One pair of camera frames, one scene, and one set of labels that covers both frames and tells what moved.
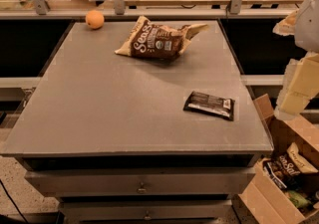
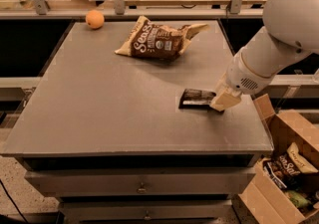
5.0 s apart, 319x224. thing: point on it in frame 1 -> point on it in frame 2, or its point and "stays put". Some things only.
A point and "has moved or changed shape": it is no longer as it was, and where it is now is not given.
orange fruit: (95, 20) stays put
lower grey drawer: (83, 210) stays put
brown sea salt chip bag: (161, 42) stays put
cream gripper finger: (300, 83) -> (237, 80)
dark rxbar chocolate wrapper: (207, 104) has moved or changed shape
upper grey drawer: (144, 182) stays put
